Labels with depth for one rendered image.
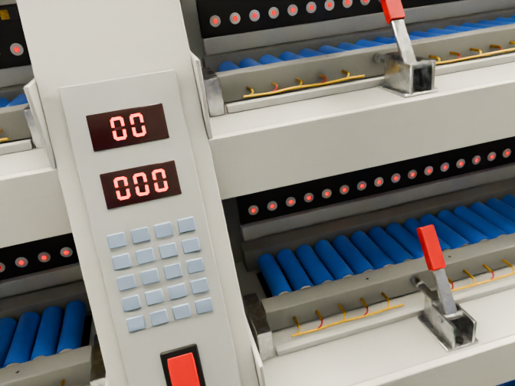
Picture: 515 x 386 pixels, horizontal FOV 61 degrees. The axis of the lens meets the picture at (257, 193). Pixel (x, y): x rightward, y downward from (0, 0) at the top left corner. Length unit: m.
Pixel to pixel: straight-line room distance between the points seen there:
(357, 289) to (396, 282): 0.04
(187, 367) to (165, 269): 0.06
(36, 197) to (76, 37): 0.10
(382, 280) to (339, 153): 0.14
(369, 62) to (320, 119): 0.11
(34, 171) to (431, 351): 0.31
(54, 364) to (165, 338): 0.12
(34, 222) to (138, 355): 0.11
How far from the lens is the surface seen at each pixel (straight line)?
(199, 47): 0.50
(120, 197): 0.28
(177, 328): 0.30
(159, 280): 0.29
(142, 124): 0.28
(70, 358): 0.39
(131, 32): 0.30
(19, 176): 0.30
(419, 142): 0.35
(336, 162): 0.32
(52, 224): 0.31
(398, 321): 0.40
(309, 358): 0.37
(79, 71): 0.30
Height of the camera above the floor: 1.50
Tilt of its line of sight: 5 degrees down
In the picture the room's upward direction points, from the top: 11 degrees counter-clockwise
